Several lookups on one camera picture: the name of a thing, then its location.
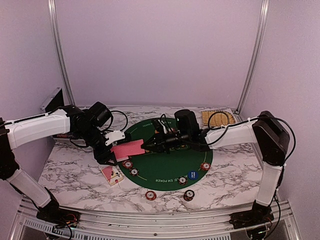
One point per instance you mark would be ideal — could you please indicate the dark chips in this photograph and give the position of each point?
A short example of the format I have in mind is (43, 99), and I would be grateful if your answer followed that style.
(182, 180)
(134, 172)

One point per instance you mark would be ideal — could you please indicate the aluminium poker chip case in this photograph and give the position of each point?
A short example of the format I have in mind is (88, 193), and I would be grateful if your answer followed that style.
(55, 100)

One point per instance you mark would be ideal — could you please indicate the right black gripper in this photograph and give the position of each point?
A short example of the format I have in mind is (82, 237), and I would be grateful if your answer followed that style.
(160, 146)

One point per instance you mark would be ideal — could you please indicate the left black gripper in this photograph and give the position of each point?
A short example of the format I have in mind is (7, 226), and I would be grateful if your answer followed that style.
(101, 156)

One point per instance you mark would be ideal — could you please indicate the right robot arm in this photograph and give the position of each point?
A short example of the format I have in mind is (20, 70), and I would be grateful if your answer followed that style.
(270, 134)

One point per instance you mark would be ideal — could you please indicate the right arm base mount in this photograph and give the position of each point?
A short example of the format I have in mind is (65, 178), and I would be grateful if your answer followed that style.
(249, 218)

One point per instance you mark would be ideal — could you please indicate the pink playing card deck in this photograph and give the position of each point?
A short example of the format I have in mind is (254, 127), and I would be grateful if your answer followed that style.
(124, 151)

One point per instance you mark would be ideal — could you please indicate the blue small blind button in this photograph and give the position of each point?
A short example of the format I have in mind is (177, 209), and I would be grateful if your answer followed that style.
(193, 175)

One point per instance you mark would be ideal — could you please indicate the dark red poker chip stack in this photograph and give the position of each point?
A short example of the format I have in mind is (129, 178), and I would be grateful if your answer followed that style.
(188, 195)

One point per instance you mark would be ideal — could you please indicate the aluminium frame post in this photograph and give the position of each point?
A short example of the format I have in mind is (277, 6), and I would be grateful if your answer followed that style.
(59, 51)
(258, 43)

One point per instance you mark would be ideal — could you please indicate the right aluminium frame post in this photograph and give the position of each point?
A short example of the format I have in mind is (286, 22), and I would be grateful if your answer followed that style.
(258, 43)

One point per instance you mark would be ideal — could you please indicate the white red card box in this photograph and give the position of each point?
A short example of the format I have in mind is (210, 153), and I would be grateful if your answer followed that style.
(112, 175)

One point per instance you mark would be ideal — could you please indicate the round green poker mat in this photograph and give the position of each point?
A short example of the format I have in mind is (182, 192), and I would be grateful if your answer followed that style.
(160, 171)

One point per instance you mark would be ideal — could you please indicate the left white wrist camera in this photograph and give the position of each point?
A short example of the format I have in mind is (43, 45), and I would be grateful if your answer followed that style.
(117, 137)

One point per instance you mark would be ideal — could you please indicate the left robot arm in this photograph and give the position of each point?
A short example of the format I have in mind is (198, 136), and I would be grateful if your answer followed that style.
(86, 124)

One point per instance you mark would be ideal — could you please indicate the woven bamboo tray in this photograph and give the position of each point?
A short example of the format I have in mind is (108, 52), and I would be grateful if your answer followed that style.
(216, 118)

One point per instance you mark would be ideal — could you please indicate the front aluminium rail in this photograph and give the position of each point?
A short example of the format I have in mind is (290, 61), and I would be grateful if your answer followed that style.
(213, 224)

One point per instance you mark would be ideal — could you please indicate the left aluminium frame post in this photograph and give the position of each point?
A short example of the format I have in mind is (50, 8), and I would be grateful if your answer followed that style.
(59, 51)

